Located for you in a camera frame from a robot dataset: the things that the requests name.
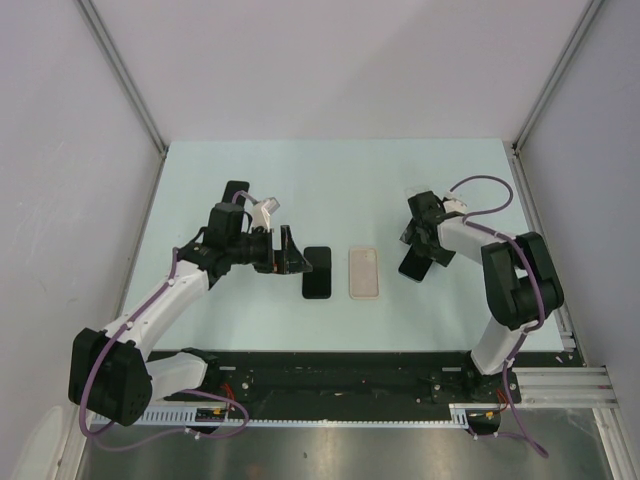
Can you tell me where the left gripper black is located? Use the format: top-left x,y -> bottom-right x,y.
227,225 -> 311,275

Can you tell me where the beige pink phone case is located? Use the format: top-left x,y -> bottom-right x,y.
349,247 -> 380,300

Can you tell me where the teal phone black screen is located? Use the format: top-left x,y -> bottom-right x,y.
398,247 -> 433,283

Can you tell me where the small black phone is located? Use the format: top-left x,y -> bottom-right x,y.
222,180 -> 250,205

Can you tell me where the aluminium corner post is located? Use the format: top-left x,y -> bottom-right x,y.
74,0 -> 169,154
512,0 -> 609,151

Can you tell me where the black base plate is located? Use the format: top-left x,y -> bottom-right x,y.
144,349 -> 584,441

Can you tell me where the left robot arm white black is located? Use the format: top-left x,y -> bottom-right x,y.
68,197 -> 312,437

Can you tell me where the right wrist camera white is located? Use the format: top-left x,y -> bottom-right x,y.
442,197 -> 468,216

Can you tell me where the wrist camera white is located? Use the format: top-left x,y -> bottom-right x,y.
442,197 -> 468,216
248,196 -> 280,232

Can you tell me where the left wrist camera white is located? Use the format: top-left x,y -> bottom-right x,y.
248,196 -> 280,232

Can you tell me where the right aluminium corner post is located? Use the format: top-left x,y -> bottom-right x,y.
512,0 -> 609,151

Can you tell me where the white slotted cable duct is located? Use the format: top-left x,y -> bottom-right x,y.
134,402 -> 506,429

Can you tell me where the clear magsafe phone case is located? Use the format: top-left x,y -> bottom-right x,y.
404,184 -> 432,199

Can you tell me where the left aluminium corner post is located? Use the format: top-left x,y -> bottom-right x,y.
74,0 -> 169,154

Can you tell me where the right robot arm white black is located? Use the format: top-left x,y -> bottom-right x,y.
398,191 -> 564,401

